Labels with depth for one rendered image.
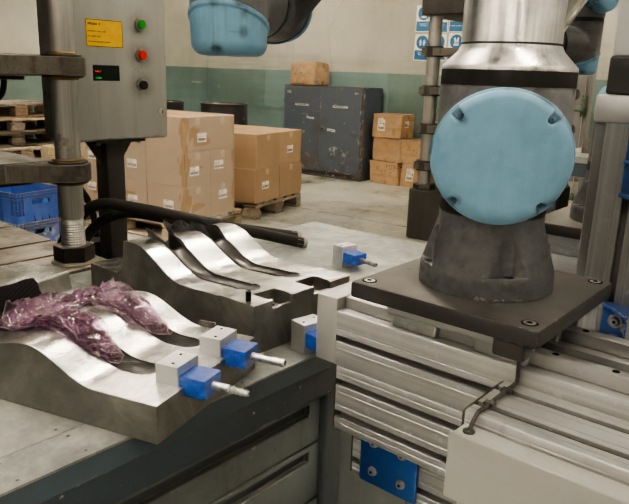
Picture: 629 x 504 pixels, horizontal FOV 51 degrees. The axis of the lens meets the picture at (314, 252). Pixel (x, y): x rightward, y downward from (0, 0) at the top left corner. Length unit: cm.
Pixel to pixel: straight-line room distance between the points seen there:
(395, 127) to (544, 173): 745
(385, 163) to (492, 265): 740
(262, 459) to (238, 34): 81
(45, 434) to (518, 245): 64
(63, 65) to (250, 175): 429
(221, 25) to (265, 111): 907
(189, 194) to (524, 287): 451
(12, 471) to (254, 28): 58
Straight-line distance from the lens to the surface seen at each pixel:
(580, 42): 146
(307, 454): 136
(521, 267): 74
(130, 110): 196
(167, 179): 520
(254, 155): 583
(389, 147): 809
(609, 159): 92
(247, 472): 123
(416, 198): 538
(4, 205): 500
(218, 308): 118
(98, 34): 191
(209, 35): 65
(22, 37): 869
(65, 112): 171
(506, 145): 57
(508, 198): 58
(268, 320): 115
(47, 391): 100
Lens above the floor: 127
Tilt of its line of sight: 15 degrees down
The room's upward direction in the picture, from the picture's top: 2 degrees clockwise
